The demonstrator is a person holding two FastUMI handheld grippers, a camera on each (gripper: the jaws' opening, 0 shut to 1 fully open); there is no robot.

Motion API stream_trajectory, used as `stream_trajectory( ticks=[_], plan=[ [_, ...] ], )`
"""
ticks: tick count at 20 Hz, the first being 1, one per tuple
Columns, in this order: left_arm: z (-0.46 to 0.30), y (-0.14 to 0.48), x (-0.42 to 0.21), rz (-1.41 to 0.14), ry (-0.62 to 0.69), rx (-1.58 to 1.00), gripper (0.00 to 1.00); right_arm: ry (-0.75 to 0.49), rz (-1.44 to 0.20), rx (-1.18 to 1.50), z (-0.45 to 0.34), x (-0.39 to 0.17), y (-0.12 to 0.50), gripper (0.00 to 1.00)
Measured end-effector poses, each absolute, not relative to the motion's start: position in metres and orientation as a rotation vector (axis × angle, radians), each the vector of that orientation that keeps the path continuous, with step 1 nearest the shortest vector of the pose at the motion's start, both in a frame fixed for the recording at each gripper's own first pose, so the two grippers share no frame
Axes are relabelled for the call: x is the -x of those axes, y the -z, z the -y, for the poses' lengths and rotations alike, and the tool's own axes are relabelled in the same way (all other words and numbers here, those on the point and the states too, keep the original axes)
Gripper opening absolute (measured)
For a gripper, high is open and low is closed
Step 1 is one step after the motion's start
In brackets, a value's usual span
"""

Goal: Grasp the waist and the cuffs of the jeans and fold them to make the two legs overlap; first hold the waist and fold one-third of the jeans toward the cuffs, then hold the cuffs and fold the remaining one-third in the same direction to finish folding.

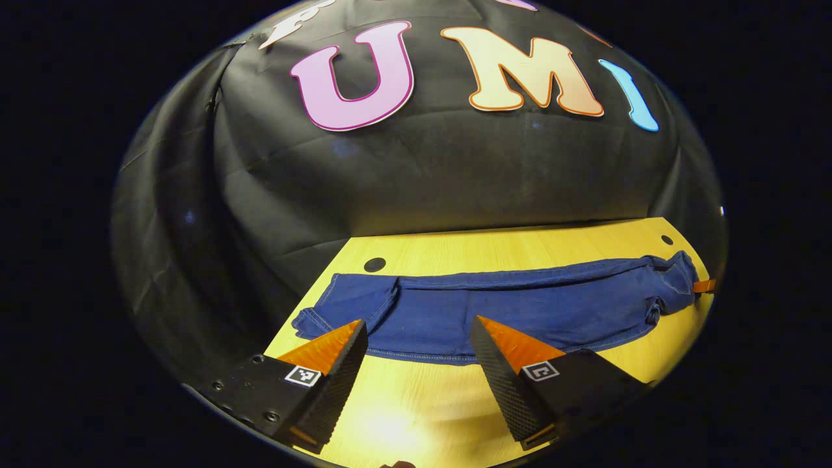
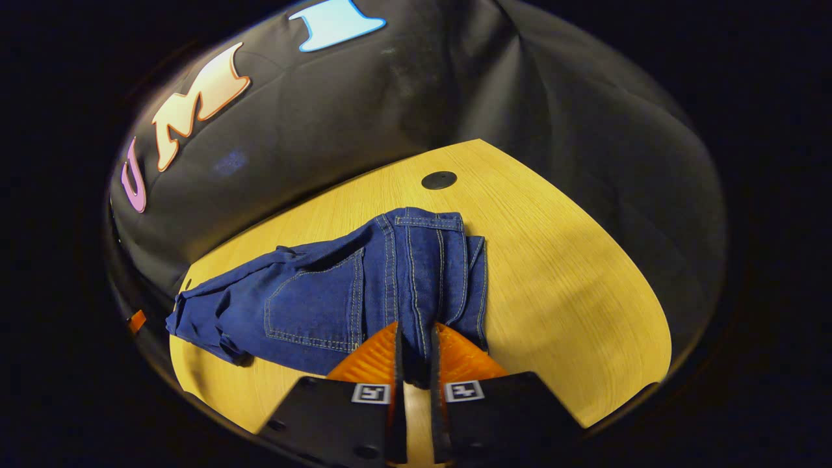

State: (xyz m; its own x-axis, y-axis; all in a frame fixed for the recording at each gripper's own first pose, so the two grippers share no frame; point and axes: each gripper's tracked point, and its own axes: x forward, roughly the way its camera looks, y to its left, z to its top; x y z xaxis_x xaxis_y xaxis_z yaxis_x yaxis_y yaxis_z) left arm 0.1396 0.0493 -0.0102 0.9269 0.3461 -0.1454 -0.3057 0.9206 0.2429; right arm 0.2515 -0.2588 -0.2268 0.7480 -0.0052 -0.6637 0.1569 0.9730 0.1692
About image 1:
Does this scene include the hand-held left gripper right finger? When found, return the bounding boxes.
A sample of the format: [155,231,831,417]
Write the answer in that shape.
[469,315,655,451]

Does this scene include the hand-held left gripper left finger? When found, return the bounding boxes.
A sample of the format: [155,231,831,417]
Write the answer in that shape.
[184,318,369,454]

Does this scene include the blue denim jeans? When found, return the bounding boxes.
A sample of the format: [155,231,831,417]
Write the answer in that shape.
[291,250,701,366]

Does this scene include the black backdrop cloth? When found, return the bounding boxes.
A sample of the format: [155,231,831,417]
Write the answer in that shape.
[110,0,727,391]

